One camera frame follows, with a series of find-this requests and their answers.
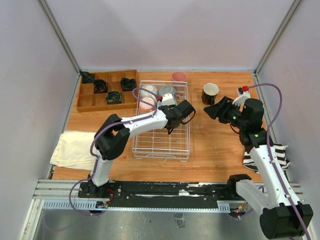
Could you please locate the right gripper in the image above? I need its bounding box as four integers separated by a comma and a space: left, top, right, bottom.
203, 96, 247, 130

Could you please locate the black mug white inside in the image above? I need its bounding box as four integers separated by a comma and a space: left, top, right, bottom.
201, 83, 219, 106

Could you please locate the grey-green speckled mug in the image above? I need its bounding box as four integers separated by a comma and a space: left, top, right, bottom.
158, 85, 177, 98

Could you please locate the light pink mug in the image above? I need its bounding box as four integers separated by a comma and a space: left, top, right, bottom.
138, 97, 156, 114

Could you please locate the pink tumbler cup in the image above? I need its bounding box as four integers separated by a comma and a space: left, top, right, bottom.
171, 71, 188, 92

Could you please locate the white speckled mug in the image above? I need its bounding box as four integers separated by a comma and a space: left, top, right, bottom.
139, 84, 158, 101

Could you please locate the light blue mug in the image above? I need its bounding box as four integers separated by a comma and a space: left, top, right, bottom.
165, 123, 181, 135

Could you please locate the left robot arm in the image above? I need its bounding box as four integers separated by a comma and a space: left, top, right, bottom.
78, 100, 196, 199

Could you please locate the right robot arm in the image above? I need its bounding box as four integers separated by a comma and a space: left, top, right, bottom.
203, 96, 314, 240

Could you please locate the rolled black patterned tie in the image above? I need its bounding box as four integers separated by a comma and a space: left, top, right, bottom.
120, 77, 137, 92

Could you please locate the rolled blue yellow tie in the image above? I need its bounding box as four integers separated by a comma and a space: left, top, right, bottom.
105, 91, 122, 105

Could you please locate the wooden compartment tray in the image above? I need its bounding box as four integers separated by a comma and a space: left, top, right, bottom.
76, 69, 138, 113

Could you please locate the black white striped cloth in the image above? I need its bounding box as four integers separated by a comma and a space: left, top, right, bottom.
242, 143, 290, 174

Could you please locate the rolled dark green tie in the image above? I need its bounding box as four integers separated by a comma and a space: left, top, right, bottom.
79, 71, 96, 84

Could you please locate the cream folded cloth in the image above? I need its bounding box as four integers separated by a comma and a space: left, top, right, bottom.
50, 130, 96, 171

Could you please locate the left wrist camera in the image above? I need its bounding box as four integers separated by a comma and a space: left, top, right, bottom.
161, 93, 178, 106

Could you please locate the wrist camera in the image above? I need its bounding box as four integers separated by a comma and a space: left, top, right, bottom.
232, 85, 251, 107
161, 93, 178, 106

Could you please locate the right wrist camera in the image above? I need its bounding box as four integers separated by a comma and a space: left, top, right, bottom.
232, 85, 251, 107

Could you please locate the white wire dish rack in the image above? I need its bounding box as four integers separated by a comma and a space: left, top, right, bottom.
132, 80, 191, 162

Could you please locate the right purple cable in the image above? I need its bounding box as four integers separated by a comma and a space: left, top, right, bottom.
229, 83, 313, 240

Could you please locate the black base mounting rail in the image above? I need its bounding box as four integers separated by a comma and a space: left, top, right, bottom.
78, 181, 244, 207

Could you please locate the grey slotted cable duct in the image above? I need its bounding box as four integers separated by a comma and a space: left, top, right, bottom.
42, 199, 231, 213

